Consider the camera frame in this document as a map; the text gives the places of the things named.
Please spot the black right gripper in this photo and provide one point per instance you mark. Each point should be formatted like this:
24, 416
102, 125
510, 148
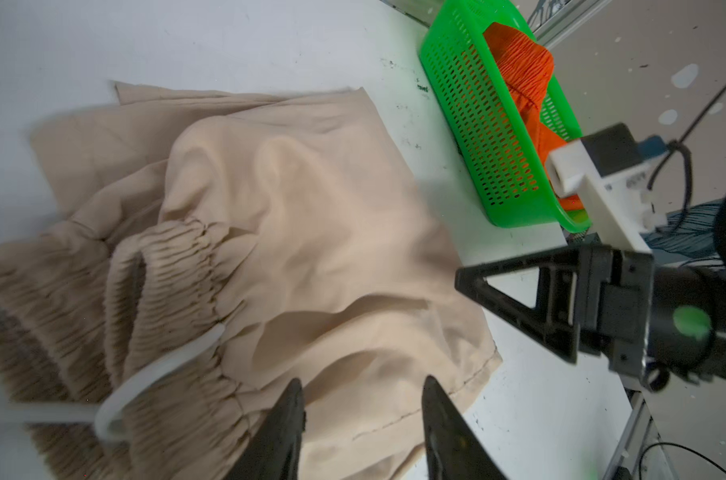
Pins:
615, 312

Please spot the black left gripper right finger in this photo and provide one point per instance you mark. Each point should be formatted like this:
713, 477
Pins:
452, 450

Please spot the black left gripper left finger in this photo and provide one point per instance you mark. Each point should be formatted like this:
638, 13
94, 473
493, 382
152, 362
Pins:
274, 452

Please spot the beige shorts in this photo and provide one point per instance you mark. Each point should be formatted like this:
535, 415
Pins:
295, 226

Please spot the orange shorts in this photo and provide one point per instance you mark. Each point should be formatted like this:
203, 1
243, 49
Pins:
526, 68

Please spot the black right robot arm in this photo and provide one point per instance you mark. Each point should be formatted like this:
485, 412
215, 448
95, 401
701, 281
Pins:
650, 322

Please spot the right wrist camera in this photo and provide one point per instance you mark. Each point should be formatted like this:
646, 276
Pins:
609, 172

